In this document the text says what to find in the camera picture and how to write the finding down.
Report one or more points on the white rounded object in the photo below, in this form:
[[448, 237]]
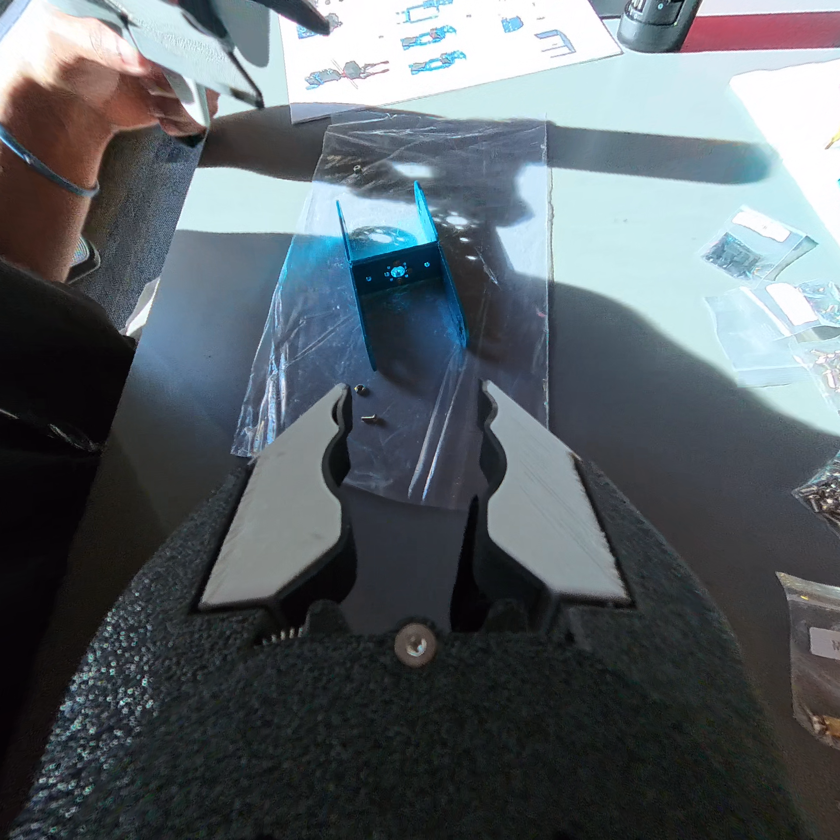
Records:
[[84, 263]]

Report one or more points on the blue metal bracket assembly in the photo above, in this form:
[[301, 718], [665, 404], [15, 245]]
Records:
[[394, 276]]

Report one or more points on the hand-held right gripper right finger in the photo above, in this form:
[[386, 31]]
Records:
[[551, 519]]

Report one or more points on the person's left hand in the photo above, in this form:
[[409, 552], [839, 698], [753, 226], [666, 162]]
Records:
[[79, 79]]

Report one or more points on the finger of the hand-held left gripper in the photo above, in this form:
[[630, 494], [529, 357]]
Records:
[[269, 13], [190, 53]]

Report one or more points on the printed instruction manual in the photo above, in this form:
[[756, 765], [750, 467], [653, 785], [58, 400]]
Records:
[[446, 46]]

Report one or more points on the black ribbed cylinder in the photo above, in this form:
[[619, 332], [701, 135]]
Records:
[[656, 24]]

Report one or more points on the blue wristband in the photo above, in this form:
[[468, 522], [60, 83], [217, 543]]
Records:
[[46, 171]]

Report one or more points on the clear plastic bag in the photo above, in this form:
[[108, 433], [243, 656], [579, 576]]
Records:
[[499, 328]]

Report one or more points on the red cylinder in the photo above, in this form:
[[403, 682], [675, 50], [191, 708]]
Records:
[[761, 33]]

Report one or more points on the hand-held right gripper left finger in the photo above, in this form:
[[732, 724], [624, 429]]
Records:
[[282, 519]]

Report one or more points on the person's black clothing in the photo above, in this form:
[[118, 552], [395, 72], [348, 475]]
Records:
[[46, 460]]

